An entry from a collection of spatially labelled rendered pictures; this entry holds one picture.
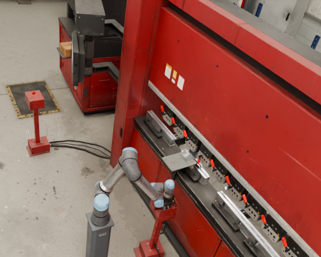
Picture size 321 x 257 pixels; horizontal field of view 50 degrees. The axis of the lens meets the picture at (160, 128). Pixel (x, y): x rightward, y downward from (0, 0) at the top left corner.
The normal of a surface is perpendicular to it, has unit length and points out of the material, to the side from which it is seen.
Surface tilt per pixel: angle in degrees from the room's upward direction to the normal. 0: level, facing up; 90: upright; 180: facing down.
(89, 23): 90
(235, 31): 90
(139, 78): 90
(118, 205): 0
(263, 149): 90
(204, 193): 0
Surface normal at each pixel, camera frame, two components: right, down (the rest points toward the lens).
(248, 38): -0.85, 0.20
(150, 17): 0.50, 0.59
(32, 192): 0.16, -0.78
